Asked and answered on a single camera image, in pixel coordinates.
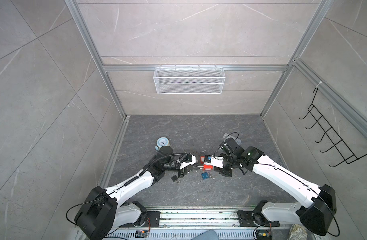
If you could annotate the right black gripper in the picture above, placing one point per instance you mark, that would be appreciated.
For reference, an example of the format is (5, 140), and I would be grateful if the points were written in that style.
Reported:
(221, 171)

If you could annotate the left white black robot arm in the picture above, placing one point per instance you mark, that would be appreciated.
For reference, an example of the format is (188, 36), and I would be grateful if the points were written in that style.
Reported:
(106, 210)

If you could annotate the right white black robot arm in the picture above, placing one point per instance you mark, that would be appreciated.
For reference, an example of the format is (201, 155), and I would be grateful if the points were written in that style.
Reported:
(315, 206)

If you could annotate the white wire mesh basket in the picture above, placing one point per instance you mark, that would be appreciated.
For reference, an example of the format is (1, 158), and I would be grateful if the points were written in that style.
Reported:
(189, 80)

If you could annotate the small black padlock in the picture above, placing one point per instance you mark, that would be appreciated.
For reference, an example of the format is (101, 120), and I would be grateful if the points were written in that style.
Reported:
(175, 179)

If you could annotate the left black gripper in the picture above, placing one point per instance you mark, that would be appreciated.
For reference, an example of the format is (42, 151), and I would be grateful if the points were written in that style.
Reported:
(184, 172)

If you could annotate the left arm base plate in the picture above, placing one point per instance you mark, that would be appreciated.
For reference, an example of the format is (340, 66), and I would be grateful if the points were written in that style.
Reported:
(151, 219)

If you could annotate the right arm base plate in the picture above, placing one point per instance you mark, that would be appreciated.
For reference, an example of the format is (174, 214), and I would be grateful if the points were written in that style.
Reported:
(251, 219)

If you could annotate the black wire hook rack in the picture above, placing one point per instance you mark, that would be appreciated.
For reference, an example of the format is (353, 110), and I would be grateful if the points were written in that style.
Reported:
(337, 143)

